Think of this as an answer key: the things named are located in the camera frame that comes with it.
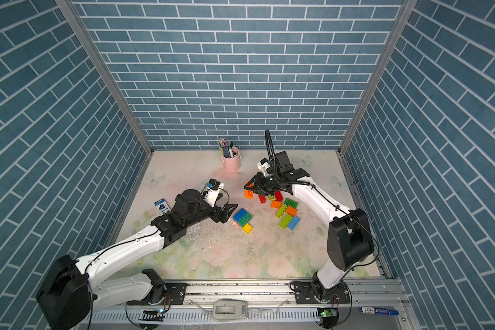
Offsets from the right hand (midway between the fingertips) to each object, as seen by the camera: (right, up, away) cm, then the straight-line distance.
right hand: (249, 189), depth 81 cm
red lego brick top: (+13, -6, +18) cm, 23 cm away
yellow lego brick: (-1, -18, +8) cm, 20 cm away
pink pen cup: (-10, +10, +27) cm, 31 cm away
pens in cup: (-13, +17, +24) cm, 32 cm away
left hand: (-5, -4, -3) cm, 7 cm away
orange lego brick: (-1, -2, -1) cm, 2 cm away
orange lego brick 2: (+12, -9, +15) cm, 21 cm away
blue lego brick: (-5, -13, +13) cm, 19 cm away
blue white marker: (+45, -40, -11) cm, 61 cm away
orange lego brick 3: (+19, -12, +13) cm, 26 cm away
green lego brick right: (+19, -8, +16) cm, 26 cm away
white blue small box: (-42, -10, +16) cm, 46 cm away
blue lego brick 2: (+19, -16, +10) cm, 27 cm away
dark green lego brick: (-2, -14, +9) cm, 17 cm away
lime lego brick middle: (+14, -11, +13) cm, 22 cm away
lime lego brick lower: (+15, -16, +10) cm, 25 cm away
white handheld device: (-6, -40, -11) cm, 42 cm away
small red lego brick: (+6, -6, +17) cm, 19 cm away
